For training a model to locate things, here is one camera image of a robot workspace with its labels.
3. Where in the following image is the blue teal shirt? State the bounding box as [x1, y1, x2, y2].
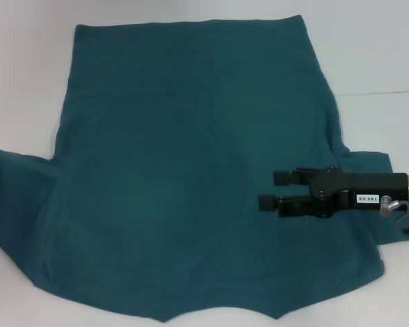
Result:
[0, 14, 402, 306]

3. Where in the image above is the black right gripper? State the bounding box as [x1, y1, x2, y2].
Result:
[258, 166, 409, 219]

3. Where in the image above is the right gripper cable with connector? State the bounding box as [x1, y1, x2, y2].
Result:
[378, 194, 409, 236]

